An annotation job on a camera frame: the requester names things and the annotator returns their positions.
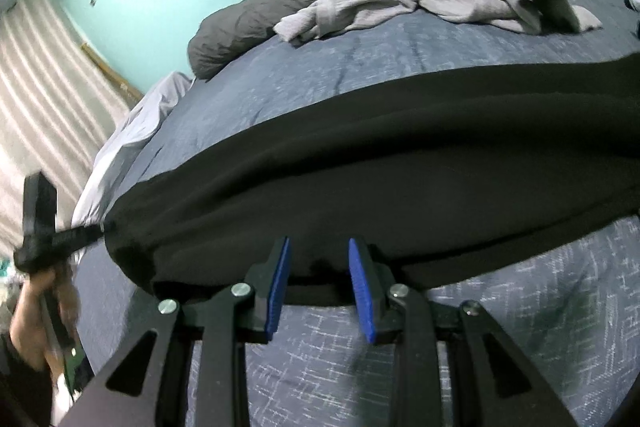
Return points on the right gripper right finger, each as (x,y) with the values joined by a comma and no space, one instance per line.
(453,365)

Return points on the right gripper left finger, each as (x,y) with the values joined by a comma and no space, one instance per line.
(188,362)

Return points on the black fleece-lined pants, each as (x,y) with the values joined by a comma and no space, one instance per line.
(446,175)

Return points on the person's left hand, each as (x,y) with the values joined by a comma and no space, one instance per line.
(28,330)

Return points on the beige striped curtain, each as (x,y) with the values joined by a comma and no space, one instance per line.
(57,110)

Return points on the light grey blanket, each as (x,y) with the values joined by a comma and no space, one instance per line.
(122,148)

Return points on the blue patterned bed sheet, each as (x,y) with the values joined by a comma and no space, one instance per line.
(574,311)

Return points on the wooden pole by curtain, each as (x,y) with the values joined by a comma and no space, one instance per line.
(131,95)

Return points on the grey knit garment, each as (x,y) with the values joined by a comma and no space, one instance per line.
(324,18)

